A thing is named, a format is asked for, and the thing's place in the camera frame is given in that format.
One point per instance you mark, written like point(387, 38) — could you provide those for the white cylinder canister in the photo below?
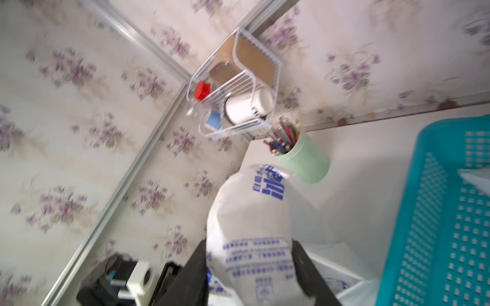
point(248, 106)

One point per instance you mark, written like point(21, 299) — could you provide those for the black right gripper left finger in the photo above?
point(190, 287)

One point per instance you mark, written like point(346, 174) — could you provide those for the teal plastic basket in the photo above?
point(439, 254)

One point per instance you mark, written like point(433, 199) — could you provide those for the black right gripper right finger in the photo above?
point(309, 278)

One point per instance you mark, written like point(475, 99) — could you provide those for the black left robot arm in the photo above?
point(95, 288)

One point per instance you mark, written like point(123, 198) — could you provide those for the brown cardboard box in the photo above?
point(236, 54)

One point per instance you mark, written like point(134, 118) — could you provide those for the white wire wall basket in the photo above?
point(215, 124)

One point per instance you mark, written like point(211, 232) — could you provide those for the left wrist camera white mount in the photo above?
point(134, 281)

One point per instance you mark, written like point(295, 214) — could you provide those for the white insulated delivery bag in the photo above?
point(350, 278)

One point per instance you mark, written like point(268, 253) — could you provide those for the green pencil cup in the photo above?
point(296, 152)

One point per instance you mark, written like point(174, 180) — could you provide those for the red lidded jar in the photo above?
point(202, 90)

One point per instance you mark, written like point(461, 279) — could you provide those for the clear plastic bottle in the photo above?
point(196, 109)

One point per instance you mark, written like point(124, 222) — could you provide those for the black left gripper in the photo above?
point(167, 277)

